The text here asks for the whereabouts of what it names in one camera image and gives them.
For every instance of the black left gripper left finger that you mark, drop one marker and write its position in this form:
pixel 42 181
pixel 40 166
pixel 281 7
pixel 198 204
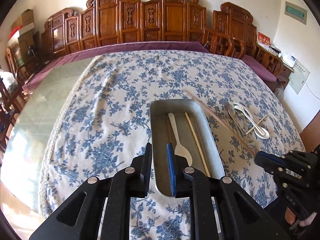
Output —
pixel 100 209

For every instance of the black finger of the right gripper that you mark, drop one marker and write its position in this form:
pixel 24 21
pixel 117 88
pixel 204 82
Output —
pixel 269 162

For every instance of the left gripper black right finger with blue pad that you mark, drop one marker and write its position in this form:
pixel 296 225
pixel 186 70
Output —
pixel 219 208

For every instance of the long wooden chopstick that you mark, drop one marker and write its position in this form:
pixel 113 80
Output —
pixel 221 122

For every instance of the steel spoon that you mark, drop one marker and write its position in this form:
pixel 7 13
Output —
pixel 229 110

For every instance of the short wooden chopstick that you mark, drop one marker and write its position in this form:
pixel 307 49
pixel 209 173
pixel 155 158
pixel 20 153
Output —
pixel 262 119

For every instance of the steel fork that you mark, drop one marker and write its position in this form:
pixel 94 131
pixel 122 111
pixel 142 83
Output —
pixel 247 139

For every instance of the wooden chopstick in tray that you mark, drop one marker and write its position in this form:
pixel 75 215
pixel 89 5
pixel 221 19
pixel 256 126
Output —
pixel 198 145

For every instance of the white electrical panel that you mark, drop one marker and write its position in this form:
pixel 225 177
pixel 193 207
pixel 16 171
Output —
pixel 298 78

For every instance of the white plastic spoon in tray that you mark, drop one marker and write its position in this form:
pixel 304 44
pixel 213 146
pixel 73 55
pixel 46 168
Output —
pixel 179 149

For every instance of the wooden side table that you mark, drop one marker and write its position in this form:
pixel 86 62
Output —
pixel 272 63

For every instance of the grey metal tray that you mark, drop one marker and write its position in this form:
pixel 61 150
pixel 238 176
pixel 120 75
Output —
pixel 162 134

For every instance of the blue floral tablecloth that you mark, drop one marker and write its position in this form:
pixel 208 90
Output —
pixel 216 106

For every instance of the red card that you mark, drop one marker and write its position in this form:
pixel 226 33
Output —
pixel 263 40

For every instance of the wooden armchair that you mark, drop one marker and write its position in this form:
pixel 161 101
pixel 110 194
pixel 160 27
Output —
pixel 222 44

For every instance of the cardboard boxes stack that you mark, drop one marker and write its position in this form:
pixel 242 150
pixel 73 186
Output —
pixel 21 35

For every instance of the green wall sign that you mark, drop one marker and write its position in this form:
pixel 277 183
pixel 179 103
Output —
pixel 296 12

